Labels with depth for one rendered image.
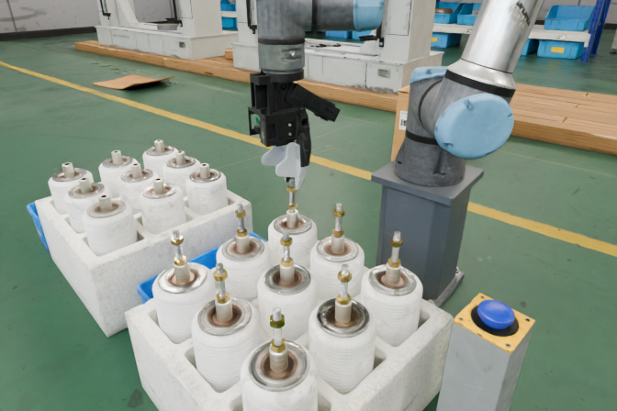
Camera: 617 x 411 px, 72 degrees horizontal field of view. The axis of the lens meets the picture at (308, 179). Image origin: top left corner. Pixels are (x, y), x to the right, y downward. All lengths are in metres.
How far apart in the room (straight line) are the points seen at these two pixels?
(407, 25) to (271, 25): 1.94
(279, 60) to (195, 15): 3.21
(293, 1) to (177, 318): 0.51
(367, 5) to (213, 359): 0.55
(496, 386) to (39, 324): 0.92
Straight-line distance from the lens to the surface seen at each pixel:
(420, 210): 0.92
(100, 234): 0.96
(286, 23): 0.67
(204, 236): 1.02
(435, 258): 0.97
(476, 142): 0.75
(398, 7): 2.59
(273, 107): 0.70
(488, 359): 0.57
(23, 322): 1.17
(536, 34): 4.97
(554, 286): 1.23
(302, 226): 0.82
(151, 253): 0.97
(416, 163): 0.90
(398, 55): 2.61
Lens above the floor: 0.68
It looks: 25 degrees down
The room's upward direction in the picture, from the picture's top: straight up
